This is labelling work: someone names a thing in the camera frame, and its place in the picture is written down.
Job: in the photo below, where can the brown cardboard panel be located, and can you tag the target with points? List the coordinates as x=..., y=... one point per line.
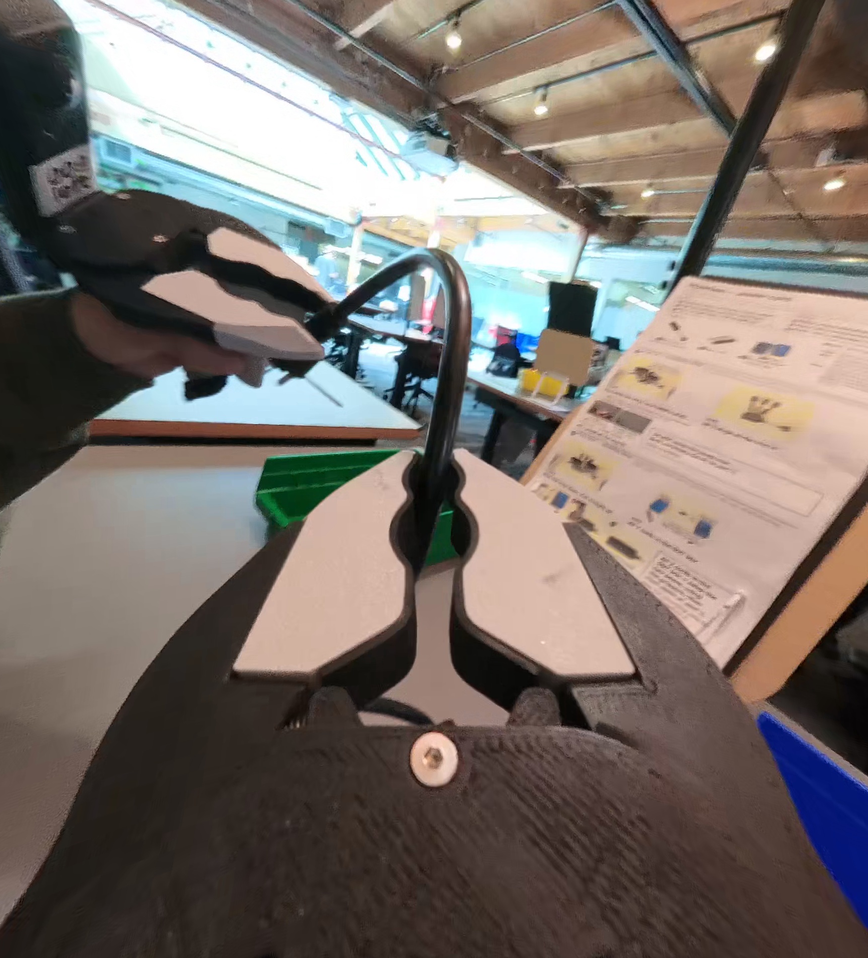
x=565, y=352

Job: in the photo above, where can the white projector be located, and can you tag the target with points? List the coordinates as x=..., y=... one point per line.
x=430, y=153

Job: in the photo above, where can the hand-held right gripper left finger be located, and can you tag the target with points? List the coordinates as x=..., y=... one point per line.
x=321, y=599

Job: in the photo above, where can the blue plastic bin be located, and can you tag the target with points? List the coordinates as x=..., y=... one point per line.
x=838, y=823

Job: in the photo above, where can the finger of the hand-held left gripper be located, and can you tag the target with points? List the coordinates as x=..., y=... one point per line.
x=239, y=314
x=261, y=254

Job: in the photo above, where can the person's left forearm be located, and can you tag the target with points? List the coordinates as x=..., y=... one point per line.
x=14, y=397

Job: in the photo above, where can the white wood-edged table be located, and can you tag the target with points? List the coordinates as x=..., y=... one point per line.
x=254, y=411

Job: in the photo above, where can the person's left hand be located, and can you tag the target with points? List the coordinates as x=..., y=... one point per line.
x=127, y=337

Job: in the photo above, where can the yellow container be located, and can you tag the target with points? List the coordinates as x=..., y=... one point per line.
x=542, y=385

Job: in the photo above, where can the black metal pole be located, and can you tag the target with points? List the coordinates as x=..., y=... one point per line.
x=756, y=127

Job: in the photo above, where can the black monitor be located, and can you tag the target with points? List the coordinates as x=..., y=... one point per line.
x=572, y=307

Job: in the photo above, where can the green plastic bin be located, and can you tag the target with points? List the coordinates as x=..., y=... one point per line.
x=306, y=479

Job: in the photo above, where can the cardboard instruction board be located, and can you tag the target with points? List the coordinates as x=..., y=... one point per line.
x=703, y=449

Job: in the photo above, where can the ceiling spot lamp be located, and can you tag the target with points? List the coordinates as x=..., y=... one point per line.
x=452, y=34
x=541, y=102

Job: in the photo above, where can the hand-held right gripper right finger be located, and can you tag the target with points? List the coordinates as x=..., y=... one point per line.
x=538, y=599

